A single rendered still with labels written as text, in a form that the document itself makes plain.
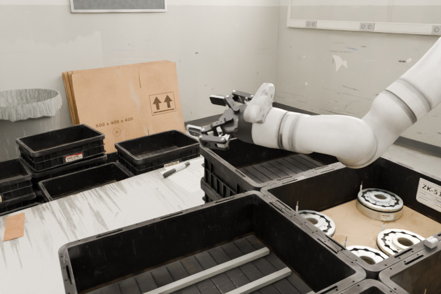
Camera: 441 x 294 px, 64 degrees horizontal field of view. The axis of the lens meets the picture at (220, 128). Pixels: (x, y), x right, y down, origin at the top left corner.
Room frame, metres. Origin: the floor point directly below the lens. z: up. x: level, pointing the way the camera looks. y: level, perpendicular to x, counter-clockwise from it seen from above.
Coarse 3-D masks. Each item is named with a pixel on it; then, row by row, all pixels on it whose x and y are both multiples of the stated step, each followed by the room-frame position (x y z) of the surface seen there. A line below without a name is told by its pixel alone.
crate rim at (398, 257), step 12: (384, 156) 0.86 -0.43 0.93; (336, 168) 0.79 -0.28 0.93; (408, 168) 0.79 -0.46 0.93; (288, 180) 0.72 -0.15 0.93; (300, 180) 0.73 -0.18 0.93; (264, 192) 0.67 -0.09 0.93; (300, 216) 0.58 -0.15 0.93; (312, 228) 0.54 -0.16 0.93; (348, 252) 0.47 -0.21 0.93; (408, 252) 0.47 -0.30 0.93; (360, 264) 0.45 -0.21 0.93; (384, 264) 0.45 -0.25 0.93; (372, 276) 0.43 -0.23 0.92
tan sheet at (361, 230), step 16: (336, 208) 0.77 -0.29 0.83; (352, 208) 0.77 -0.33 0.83; (336, 224) 0.70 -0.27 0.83; (352, 224) 0.70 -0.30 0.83; (368, 224) 0.70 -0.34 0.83; (400, 224) 0.70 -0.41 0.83; (416, 224) 0.70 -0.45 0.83; (432, 224) 0.70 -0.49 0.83; (336, 240) 0.64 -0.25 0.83; (352, 240) 0.64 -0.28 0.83; (368, 240) 0.64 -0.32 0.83
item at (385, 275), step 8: (432, 248) 0.48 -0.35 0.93; (440, 248) 0.48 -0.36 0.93; (416, 256) 0.47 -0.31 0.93; (424, 256) 0.47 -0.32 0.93; (432, 256) 0.47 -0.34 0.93; (400, 264) 0.45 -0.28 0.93; (408, 264) 0.45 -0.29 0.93; (416, 264) 0.45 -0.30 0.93; (384, 272) 0.43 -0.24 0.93; (392, 272) 0.43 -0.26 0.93; (400, 272) 0.43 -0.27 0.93; (384, 280) 0.41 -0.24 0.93; (392, 288) 0.40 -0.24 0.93; (400, 288) 0.40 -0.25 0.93
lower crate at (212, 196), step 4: (200, 180) 0.94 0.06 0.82; (200, 184) 0.93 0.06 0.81; (204, 184) 0.91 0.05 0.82; (204, 188) 0.91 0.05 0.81; (208, 188) 0.89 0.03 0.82; (204, 192) 0.94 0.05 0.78; (208, 192) 0.89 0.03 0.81; (212, 192) 0.87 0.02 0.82; (204, 196) 0.94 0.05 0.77; (208, 196) 0.92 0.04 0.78; (212, 196) 0.87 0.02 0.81; (216, 196) 0.85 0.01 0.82; (204, 200) 0.93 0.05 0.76; (208, 200) 0.92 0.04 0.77; (212, 200) 0.89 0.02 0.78
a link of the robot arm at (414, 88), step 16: (432, 48) 0.57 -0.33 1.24; (416, 64) 0.56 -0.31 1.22; (432, 64) 0.54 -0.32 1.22; (400, 80) 0.55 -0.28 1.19; (416, 80) 0.53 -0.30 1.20; (432, 80) 0.52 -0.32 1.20; (400, 96) 0.53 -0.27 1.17; (416, 96) 0.52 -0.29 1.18; (432, 96) 0.52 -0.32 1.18; (416, 112) 0.52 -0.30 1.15
